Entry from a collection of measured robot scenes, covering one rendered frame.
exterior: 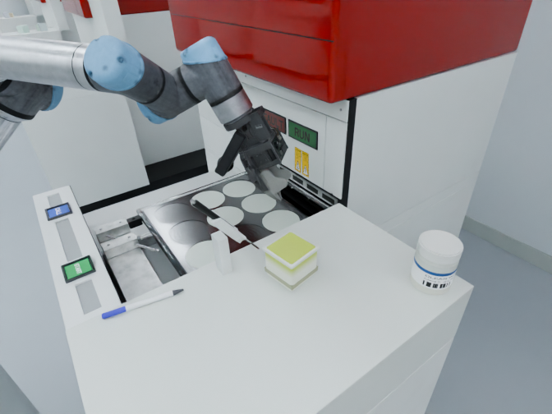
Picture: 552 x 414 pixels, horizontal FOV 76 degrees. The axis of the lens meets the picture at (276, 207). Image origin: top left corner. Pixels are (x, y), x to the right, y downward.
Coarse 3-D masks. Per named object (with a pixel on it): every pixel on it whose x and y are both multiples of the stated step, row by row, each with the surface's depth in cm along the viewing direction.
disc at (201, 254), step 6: (192, 246) 86; (198, 246) 86; (204, 246) 86; (210, 246) 86; (192, 252) 85; (198, 252) 84; (204, 252) 84; (210, 252) 84; (186, 258) 83; (192, 258) 83; (198, 258) 83; (204, 258) 83; (210, 258) 83; (192, 264) 81; (198, 264) 81; (204, 264) 81
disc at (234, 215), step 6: (216, 210) 99; (222, 210) 99; (228, 210) 99; (234, 210) 99; (240, 210) 98; (222, 216) 96; (228, 216) 96; (234, 216) 96; (240, 216) 96; (234, 222) 94
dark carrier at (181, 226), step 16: (240, 176) 115; (256, 192) 106; (160, 208) 101; (176, 208) 101; (192, 208) 100; (240, 208) 99; (288, 208) 99; (160, 224) 94; (176, 224) 94; (192, 224) 94; (208, 224) 94; (240, 224) 93; (256, 224) 93; (176, 240) 89; (192, 240) 89; (208, 240) 88; (256, 240) 88; (176, 256) 83
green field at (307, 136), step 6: (294, 126) 92; (300, 126) 90; (294, 132) 93; (300, 132) 91; (306, 132) 89; (312, 132) 87; (300, 138) 92; (306, 138) 89; (312, 138) 88; (312, 144) 88
